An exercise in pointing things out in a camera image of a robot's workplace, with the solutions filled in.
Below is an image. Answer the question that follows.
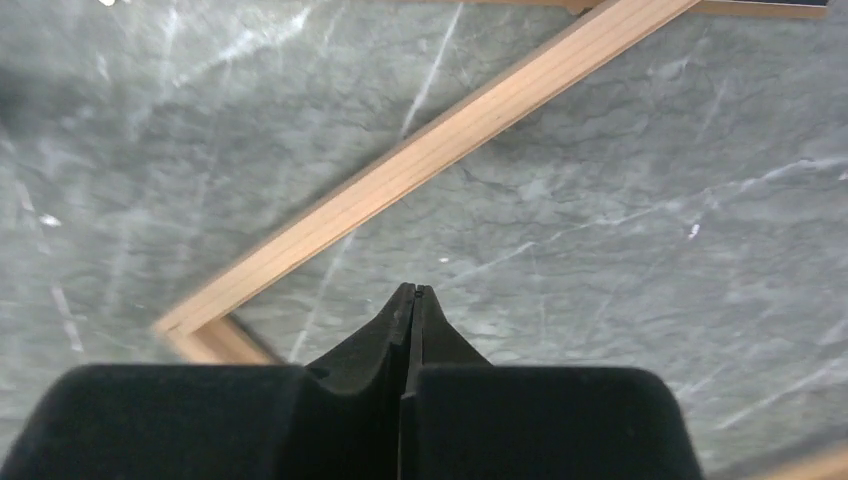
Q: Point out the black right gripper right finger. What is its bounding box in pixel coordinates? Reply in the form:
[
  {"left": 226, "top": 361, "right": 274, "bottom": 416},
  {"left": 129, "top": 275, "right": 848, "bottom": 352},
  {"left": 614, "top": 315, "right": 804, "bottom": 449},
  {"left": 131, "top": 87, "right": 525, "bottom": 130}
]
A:
[{"left": 399, "top": 286, "right": 703, "bottom": 479}]

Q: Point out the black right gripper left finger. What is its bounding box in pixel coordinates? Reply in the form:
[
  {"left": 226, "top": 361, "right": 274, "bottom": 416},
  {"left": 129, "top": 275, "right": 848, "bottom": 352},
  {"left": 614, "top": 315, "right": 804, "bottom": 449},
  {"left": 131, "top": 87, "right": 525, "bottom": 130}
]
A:
[{"left": 1, "top": 283, "right": 416, "bottom": 479}]

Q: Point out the light wooden picture frame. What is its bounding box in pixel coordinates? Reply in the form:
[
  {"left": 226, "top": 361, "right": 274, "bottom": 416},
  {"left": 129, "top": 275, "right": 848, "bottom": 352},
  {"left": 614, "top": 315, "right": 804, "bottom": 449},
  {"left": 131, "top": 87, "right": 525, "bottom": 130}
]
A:
[{"left": 155, "top": 1, "right": 847, "bottom": 477}]

